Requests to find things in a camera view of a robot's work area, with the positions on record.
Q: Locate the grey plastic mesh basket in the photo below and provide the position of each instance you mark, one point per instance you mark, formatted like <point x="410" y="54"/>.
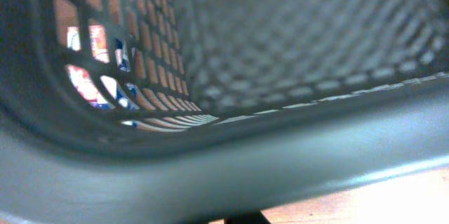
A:
<point x="243" y="105"/>

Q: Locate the colourful Kleenex tissue pack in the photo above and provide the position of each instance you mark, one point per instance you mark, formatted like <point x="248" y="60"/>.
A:
<point x="95" y="84"/>

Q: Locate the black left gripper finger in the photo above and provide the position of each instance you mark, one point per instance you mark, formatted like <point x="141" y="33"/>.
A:
<point x="256" y="217"/>

